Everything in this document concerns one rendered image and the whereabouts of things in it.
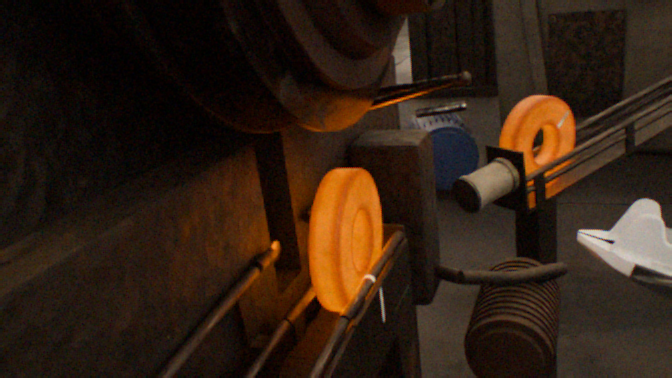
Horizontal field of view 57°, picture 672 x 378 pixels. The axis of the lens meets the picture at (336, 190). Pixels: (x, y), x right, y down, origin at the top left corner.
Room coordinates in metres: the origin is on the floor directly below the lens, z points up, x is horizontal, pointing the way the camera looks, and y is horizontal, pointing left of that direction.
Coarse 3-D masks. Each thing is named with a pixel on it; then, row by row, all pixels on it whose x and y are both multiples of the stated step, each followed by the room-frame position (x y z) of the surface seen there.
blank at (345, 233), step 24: (336, 168) 0.65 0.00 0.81; (360, 168) 0.64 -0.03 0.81; (336, 192) 0.59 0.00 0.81; (360, 192) 0.63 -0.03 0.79; (312, 216) 0.58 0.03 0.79; (336, 216) 0.57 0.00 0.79; (360, 216) 0.65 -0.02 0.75; (312, 240) 0.56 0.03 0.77; (336, 240) 0.55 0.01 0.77; (360, 240) 0.65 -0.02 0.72; (312, 264) 0.56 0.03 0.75; (336, 264) 0.55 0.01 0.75; (360, 264) 0.63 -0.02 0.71; (336, 288) 0.55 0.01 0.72
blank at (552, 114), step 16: (544, 96) 0.98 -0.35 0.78; (512, 112) 0.97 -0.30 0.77; (528, 112) 0.95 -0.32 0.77; (544, 112) 0.97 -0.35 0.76; (560, 112) 0.99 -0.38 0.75; (512, 128) 0.95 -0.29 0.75; (528, 128) 0.95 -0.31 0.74; (544, 128) 1.01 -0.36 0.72; (560, 128) 0.99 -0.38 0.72; (512, 144) 0.94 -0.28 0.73; (528, 144) 0.95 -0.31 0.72; (544, 144) 1.01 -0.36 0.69; (560, 144) 0.99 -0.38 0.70; (528, 160) 0.95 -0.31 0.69; (544, 160) 0.99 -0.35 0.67
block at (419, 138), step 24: (360, 144) 0.79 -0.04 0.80; (384, 144) 0.78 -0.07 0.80; (408, 144) 0.76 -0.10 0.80; (384, 168) 0.77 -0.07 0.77; (408, 168) 0.76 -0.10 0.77; (432, 168) 0.81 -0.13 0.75; (384, 192) 0.77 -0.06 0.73; (408, 192) 0.76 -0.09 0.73; (432, 192) 0.80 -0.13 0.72; (384, 216) 0.77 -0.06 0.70; (408, 216) 0.76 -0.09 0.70; (432, 216) 0.79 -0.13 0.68; (408, 240) 0.76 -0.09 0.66; (432, 240) 0.78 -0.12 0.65; (432, 264) 0.77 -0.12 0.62; (432, 288) 0.76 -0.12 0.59
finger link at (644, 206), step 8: (640, 200) 0.52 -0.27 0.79; (648, 200) 0.52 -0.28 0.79; (632, 208) 0.52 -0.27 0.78; (640, 208) 0.52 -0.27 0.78; (648, 208) 0.52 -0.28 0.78; (656, 208) 0.51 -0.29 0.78; (624, 216) 0.52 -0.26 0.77; (632, 216) 0.52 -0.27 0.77; (616, 224) 0.53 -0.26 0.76; (624, 224) 0.52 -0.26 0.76; (584, 232) 0.52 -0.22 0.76; (592, 232) 0.53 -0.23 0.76; (600, 232) 0.53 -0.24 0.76; (608, 232) 0.53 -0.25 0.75; (616, 232) 0.52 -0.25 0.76; (608, 240) 0.52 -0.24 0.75
